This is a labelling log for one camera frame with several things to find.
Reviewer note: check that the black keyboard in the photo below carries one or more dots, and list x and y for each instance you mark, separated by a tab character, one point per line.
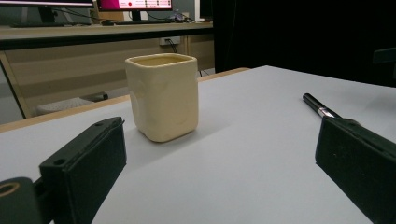
140	22

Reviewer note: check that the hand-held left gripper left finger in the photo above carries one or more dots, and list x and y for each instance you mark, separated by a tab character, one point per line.
84	161

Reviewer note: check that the monitor with pink screen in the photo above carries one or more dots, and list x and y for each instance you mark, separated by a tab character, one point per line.
134	4

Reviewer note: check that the cream square cup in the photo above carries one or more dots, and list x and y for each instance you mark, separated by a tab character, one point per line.
163	102

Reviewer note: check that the white power outlet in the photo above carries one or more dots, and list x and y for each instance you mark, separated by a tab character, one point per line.
169	40

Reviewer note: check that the wooden desk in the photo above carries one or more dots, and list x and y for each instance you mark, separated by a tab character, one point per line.
62	65

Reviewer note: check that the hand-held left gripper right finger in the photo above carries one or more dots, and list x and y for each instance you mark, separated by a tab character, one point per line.
358	161

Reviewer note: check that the dark monitor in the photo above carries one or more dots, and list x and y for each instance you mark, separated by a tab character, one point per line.
46	3

